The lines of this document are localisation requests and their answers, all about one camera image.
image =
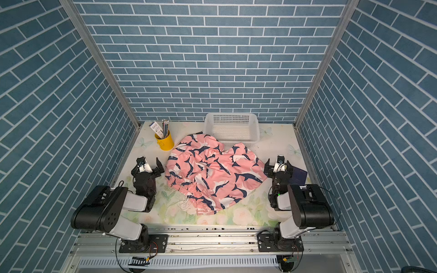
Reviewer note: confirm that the pens in cup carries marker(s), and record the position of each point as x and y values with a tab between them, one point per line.
165	127

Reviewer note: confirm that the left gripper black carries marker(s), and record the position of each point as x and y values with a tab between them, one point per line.
147	172

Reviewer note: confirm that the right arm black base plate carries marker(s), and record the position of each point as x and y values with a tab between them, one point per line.
268	242

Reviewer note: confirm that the dark blue booklet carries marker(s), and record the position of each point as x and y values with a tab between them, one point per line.
298	176

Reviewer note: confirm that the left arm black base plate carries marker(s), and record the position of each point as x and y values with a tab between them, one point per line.
152	243

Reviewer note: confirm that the yellow pen cup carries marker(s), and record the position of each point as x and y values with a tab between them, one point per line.
166	144

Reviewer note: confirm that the white slotted cable duct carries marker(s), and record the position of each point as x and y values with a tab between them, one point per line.
179	262

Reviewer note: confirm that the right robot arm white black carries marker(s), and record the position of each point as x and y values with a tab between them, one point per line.
307	204

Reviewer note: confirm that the white plastic mesh basket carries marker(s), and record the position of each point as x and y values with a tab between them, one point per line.
232	127

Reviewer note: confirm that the aluminium mounting rail frame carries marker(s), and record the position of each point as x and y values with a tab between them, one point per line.
325	250

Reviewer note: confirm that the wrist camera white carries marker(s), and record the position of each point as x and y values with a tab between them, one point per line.
144	167
280	165

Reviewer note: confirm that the pink shark print shorts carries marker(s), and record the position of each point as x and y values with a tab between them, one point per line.
211	177

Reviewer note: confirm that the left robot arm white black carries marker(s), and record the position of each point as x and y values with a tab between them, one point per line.
101	211

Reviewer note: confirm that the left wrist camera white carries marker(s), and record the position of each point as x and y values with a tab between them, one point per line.
144	167

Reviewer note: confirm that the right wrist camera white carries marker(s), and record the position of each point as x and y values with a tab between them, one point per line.
280	165

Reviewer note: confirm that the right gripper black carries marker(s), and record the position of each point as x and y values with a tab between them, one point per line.
279	172

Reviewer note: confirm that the white paper card in cup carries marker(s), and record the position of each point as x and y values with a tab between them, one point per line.
157	129

